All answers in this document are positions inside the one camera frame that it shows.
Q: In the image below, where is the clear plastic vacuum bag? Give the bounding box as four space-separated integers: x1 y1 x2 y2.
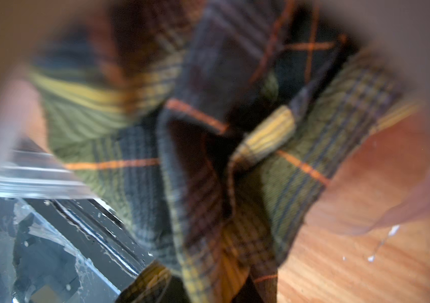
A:
0 75 155 303

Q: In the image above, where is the olive plaid shirt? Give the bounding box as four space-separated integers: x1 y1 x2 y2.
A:
29 1 407 302

